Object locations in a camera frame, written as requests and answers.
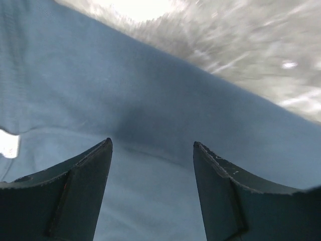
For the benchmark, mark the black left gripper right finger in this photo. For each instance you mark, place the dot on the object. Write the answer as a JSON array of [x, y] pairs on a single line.
[[238, 205]]

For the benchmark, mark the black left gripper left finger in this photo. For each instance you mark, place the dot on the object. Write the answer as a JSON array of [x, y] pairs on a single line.
[[62, 202]]

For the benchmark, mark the teal blue t shirt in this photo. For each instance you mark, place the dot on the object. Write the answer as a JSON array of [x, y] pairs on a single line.
[[69, 82]]

